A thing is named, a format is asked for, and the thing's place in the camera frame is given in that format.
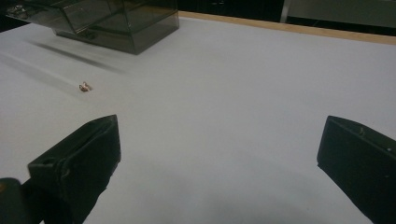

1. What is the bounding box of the small pale object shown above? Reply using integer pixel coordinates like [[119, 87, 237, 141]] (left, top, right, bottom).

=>
[[78, 81, 93, 93]]

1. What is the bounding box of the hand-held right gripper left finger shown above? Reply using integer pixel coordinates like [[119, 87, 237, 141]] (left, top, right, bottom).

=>
[[27, 114, 122, 224]]

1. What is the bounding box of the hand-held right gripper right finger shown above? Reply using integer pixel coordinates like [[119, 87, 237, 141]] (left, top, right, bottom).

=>
[[317, 115, 396, 224]]

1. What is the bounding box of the white metal stand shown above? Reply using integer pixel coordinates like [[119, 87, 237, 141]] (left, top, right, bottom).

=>
[[279, 0, 292, 23]]

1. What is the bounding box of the dark transparent plastic box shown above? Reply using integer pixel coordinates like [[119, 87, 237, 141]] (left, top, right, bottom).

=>
[[6, 0, 180, 56]]

